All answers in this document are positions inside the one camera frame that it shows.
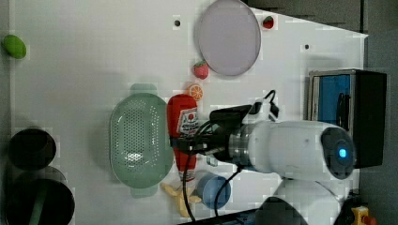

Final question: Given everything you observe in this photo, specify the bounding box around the lilac round plate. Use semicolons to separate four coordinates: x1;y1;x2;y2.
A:
197;0;261;76

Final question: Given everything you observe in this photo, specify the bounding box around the plush strawberry near plate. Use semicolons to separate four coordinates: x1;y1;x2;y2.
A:
193;61;209;80

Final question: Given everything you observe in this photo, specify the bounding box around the large black pot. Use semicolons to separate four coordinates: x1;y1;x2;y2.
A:
5;166;75;225

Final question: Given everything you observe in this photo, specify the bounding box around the green oval strainer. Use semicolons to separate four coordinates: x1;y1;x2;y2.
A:
109;83;174;199

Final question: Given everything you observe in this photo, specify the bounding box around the green lime toy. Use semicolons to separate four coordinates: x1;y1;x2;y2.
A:
2;35;26;59

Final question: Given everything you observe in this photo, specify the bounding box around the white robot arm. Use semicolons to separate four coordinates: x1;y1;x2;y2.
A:
171;120;356;225

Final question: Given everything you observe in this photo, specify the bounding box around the red plush ketchup bottle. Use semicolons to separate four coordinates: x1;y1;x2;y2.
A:
167;94;199;182

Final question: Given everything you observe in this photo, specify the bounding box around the yellow plush banana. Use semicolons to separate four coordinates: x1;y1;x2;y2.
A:
161;183;202;218

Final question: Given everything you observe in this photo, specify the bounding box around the green metal cup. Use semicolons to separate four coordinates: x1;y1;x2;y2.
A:
207;156;218;167

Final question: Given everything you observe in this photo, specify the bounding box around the silver black toaster oven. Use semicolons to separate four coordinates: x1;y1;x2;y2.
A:
306;69;387;169

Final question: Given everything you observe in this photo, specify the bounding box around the yellow red clamp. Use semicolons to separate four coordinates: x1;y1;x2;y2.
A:
351;206;378;225

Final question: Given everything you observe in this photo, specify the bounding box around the black cable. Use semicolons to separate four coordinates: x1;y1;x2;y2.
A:
182;89;280;225

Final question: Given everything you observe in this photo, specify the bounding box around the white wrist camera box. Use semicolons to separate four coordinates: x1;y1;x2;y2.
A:
208;98;280;126

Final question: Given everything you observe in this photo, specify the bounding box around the blue metal cup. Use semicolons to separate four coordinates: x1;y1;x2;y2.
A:
196;172;231;209

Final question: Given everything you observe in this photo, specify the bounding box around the orange slice toy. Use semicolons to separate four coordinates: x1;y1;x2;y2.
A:
187;83;204;101

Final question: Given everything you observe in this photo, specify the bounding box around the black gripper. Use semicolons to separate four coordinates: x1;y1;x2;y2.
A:
170;127;232;162

